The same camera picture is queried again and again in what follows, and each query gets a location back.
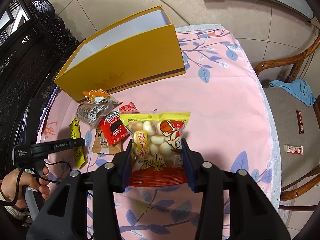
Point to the small white candy wrapper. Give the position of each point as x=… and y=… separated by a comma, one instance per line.
x=293, y=149

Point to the dark carved wooden furniture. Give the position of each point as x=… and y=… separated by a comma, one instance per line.
x=34, y=45

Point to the yellow ball biscuit bag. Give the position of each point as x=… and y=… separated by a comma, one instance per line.
x=156, y=147

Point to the small red candy wrapper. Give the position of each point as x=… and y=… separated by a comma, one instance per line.
x=300, y=122

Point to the yellow cardboard box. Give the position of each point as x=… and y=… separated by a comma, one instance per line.
x=138, y=49

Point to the small orange snack packet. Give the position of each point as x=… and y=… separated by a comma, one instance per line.
x=96, y=95

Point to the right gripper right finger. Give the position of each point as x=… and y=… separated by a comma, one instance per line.
x=252, y=214

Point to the person left hand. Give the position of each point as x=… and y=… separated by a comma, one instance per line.
x=8, y=187

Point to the wooden armchair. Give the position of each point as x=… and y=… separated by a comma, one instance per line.
x=300, y=173

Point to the blue cloth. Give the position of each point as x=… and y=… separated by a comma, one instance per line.
x=299, y=88

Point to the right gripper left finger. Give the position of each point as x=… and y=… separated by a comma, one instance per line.
x=64, y=215

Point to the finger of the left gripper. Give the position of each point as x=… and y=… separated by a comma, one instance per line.
x=66, y=144

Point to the red snack packet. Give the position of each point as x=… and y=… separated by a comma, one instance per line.
x=112, y=127

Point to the brown bread packet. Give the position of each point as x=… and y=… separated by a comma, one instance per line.
x=101, y=146

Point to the yellow rice cracker bar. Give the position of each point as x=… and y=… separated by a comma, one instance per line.
x=78, y=149

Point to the clear long snack tube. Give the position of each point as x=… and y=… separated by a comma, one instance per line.
x=92, y=113

